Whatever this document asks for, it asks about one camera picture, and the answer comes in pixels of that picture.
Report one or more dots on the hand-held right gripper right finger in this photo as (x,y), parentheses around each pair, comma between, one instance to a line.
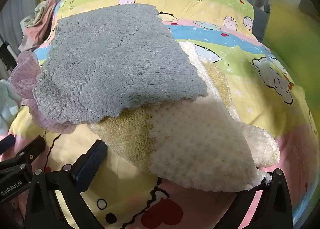
(287,201)

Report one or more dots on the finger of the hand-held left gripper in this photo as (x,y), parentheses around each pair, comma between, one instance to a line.
(27,150)
(7,144)

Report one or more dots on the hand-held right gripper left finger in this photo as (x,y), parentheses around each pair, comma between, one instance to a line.
(92,162)

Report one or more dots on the pink ruffled waffle cloth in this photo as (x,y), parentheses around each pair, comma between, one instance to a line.
(23,74)

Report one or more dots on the grey fluffy towel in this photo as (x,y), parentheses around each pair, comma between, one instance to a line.
(112,64)

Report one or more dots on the cream and yellow fluffy towel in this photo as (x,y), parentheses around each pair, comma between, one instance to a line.
(195,144)

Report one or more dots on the pale fluffy cloth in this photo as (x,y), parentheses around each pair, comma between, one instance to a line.
(7,104)

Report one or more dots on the pink garment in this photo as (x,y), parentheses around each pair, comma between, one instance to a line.
(41,31)

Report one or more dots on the beige garment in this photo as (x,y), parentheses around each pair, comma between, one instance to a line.
(42,12)

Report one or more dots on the cartoon printed striped blanket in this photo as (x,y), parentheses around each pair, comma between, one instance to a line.
(212,1)

